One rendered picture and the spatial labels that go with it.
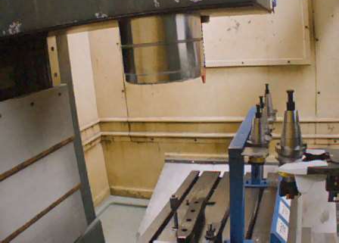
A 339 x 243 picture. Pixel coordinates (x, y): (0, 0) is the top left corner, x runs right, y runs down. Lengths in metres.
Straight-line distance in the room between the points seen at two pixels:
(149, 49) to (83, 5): 0.14
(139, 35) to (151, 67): 0.06
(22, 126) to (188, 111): 1.03
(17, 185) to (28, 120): 0.18
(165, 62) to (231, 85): 1.11
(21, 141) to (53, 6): 0.43
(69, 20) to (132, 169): 1.47
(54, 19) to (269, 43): 1.17
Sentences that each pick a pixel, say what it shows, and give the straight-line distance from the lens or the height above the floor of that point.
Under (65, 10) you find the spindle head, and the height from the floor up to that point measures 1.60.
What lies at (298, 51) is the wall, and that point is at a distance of 1.65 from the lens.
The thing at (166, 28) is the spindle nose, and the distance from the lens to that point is 0.61.
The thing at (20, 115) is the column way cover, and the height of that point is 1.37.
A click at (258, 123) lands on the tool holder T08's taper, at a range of 0.96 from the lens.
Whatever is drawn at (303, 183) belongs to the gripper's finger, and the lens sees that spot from 0.66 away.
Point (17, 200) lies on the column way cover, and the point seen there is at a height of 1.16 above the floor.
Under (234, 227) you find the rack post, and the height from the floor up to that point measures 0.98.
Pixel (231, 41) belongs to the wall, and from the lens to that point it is 1.67.
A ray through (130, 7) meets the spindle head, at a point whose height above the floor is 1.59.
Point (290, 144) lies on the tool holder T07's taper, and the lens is 0.65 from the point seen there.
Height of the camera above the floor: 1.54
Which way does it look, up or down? 14 degrees down
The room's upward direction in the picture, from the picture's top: 6 degrees counter-clockwise
